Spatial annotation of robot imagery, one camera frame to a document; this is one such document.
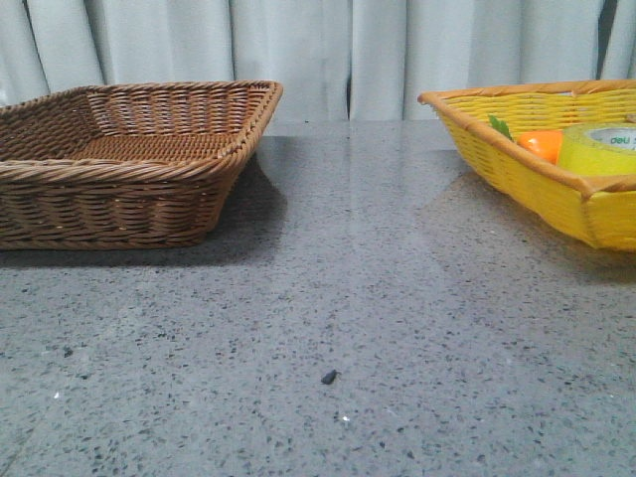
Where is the yellow wicker basket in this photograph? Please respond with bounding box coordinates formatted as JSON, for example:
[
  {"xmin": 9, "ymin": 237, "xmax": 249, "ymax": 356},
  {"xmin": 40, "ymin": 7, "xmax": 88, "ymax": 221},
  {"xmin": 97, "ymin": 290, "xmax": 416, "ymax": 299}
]
[{"xmin": 418, "ymin": 79, "xmax": 635, "ymax": 251}]

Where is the white pleated curtain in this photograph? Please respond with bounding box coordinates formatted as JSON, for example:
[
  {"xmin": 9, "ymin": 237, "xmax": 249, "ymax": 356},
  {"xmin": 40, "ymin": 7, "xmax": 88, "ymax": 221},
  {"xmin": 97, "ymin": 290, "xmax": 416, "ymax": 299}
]
[{"xmin": 1, "ymin": 0, "xmax": 635, "ymax": 122}]

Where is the small black debris piece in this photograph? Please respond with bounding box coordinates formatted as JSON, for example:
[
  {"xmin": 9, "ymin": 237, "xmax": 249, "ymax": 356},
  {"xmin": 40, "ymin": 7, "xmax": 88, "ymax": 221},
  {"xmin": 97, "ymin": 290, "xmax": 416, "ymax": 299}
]
[{"xmin": 321, "ymin": 370, "xmax": 339, "ymax": 385}]

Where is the orange toy carrot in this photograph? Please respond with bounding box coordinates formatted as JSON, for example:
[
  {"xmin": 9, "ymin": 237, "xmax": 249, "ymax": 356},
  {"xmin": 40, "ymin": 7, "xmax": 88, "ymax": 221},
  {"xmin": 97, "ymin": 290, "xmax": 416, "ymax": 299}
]
[{"xmin": 488, "ymin": 114, "xmax": 563, "ymax": 165}]

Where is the brown wicker basket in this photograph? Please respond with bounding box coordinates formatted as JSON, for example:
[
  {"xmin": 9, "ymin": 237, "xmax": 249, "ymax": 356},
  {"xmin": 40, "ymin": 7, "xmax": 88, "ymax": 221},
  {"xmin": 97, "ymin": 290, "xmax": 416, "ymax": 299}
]
[{"xmin": 1, "ymin": 80, "xmax": 283, "ymax": 249}]

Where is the yellow tape roll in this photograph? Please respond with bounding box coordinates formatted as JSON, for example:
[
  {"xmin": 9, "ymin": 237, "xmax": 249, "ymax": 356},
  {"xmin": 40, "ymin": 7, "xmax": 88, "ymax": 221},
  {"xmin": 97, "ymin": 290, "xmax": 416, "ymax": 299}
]
[{"xmin": 557, "ymin": 123, "xmax": 635, "ymax": 176}]

